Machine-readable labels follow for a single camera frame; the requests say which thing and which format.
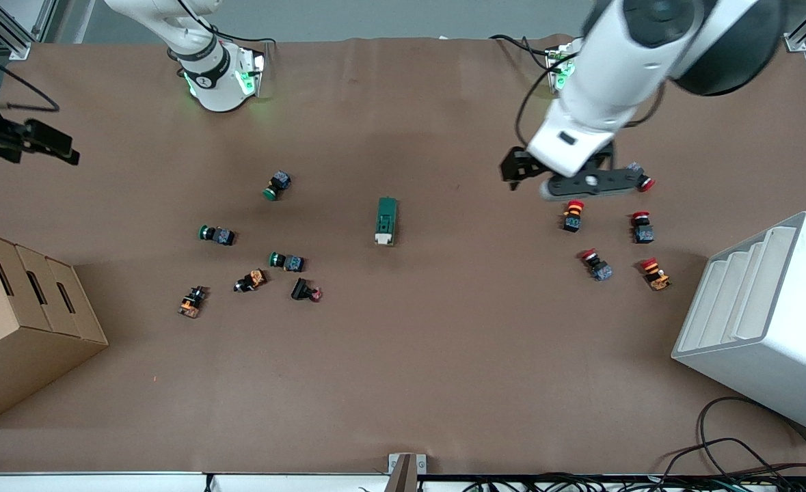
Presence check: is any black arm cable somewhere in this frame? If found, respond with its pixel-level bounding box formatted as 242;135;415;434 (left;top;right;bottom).
514;65;664;150
0;40;61;114

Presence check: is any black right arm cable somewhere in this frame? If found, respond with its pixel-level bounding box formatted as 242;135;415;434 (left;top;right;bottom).
0;40;61;114

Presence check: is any white stepped storage bin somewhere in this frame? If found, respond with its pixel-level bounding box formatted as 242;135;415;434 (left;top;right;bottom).
671;210;806;440

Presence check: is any black cable bundle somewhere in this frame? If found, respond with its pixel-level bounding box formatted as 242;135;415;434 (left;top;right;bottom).
463;470;806;492

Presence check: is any metal table bracket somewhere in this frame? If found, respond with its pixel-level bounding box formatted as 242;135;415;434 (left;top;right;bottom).
386;452;428;492

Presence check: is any brown paper table cover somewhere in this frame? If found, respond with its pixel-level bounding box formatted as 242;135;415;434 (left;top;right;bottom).
0;34;806;476

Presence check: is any black switch red lamp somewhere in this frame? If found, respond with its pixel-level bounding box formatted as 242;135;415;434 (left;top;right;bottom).
290;277;324;303

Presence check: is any black right base cable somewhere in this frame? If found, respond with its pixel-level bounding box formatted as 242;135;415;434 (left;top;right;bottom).
213;29;279;47

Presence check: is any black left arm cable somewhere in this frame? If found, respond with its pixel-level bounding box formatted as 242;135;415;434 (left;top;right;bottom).
514;65;664;150

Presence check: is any black left base cable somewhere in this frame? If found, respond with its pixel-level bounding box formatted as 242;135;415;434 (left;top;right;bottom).
489;33;555;64

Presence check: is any black base cable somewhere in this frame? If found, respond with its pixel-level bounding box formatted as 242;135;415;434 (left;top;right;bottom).
213;29;279;47
489;33;555;64

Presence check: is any black button orange contact block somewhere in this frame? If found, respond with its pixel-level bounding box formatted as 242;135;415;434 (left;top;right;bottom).
177;285;209;320
233;268;268;294

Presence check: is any green button grey contact block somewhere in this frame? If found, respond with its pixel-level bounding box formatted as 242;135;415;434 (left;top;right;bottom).
268;251;306;273
263;170;293;202
198;223;237;247

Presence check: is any red button grey contact block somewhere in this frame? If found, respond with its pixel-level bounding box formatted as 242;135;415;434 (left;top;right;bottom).
626;162;657;193
578;247;615;283
631;210;656;245

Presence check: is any red button orange contact block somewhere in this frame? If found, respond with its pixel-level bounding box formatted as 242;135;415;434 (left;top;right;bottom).
639;256;673;292
561;199;586;234

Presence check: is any brown cardboard box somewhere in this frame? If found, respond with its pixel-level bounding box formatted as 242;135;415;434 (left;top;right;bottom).
0;228;110;430

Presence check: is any black looped floor cable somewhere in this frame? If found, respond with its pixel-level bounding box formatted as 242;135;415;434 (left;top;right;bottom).
661;395;806;480

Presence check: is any white table edge rail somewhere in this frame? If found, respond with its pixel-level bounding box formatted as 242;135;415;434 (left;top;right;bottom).
0;470;391;492

